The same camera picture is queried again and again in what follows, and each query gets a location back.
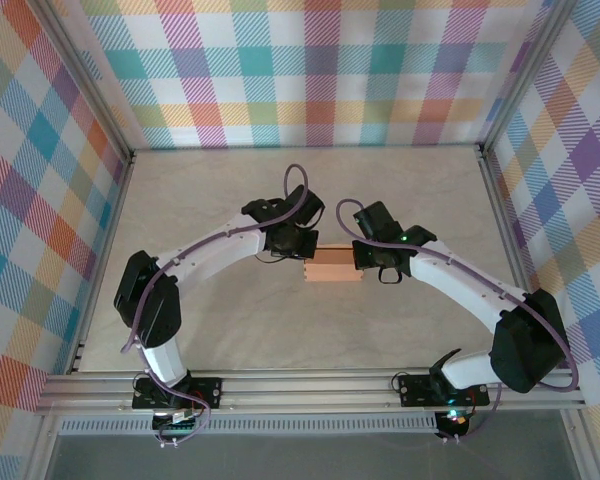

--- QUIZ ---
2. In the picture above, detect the aluminium frame post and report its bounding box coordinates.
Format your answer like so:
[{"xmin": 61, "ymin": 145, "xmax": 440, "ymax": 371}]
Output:
[
  {"xmin": 478, "ymin": 0, "xmax": 577, "ymax": 154},
  {"xmin": 33, "ymin": 0, "xmax": 137, "ymax": 157}
]

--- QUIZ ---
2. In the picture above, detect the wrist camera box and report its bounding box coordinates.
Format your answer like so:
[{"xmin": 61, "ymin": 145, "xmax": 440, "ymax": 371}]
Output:
[
  {"xmin": 353, "ymin": 200, "xmax": 395, "ymax": 237},
  {"xmin": 284, "ymin": 185, "xmax": 327, "ymax": 227}
]

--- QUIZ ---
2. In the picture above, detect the grey slotted cable duct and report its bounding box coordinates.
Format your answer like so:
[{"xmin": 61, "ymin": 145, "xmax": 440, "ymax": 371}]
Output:
[{"xmin": 58, "ymin": 413, "xmax": 439, "ymax": 437}]

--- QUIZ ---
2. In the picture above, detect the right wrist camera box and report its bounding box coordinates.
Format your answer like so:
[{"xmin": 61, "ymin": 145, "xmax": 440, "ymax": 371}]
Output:
[{"xmin": 353, "ymin": 200, "xmax": 395, "ymax": 237}]

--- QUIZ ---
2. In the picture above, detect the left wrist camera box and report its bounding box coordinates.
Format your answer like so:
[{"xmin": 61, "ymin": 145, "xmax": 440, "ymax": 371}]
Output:
[{"xmin": 284, "ymin": 185, "xmax": 327, "ymax": 227}]

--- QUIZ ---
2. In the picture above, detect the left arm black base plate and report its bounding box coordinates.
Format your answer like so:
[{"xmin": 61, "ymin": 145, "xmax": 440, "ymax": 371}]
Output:
[{"xmin": 131, "ymin": 377, "xmax": 224, "ymax": 409}]

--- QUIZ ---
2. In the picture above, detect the wide aluminium mounting rail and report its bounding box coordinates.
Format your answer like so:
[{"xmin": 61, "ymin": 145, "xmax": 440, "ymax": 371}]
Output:
[{"xmin": 33, "ymin": 368, "xmax": 587, "ymax": 415}]

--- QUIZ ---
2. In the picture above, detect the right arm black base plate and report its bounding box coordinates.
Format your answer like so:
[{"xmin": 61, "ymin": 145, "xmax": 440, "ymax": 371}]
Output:
[{"xmin": 396, "ymin": 372, "xmax": 491, "ymax": 408}]

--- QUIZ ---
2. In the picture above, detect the aluminium table side rail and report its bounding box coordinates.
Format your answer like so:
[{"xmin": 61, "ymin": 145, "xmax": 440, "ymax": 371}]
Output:
[
  {"xmin": 475, "ymin": 143, "xmax": 552, "ymax": 369},
  {"xmin": 68, "ymin": 148, "xmax": 138, "ymax": 374}
]

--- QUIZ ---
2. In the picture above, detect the orange paper box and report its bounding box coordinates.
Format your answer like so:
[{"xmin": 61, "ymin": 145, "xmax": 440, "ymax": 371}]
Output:
[{"xmin": 302, "ymin": 242, "xmax": 366, "ymax": 284}]

